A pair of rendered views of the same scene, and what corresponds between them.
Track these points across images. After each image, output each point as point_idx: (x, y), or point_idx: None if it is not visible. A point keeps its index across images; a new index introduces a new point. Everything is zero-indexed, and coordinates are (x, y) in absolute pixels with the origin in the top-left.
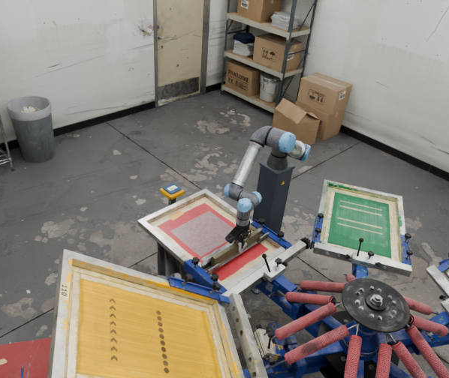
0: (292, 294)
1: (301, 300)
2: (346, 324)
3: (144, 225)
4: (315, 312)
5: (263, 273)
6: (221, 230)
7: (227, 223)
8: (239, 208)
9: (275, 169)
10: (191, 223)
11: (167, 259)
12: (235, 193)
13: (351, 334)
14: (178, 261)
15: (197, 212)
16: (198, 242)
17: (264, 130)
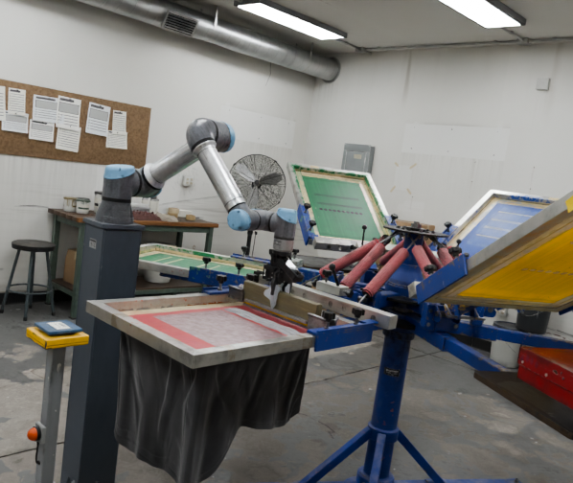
0: (374, 283)
1: (386, 278)
2: (394, 283)
3: (212, 351)
4: (424, 257)
5: (340, 289)
6: (214, 317)
7: (193, 311)
8: (293, 218)
9: (131, 224)
10: (193, 331)
11: (225, 412)
12: (255, 214)
13: (416, 275)
14: (251, 388)
15: (156, 323)
16: (248, 333)
17: (209, 121)
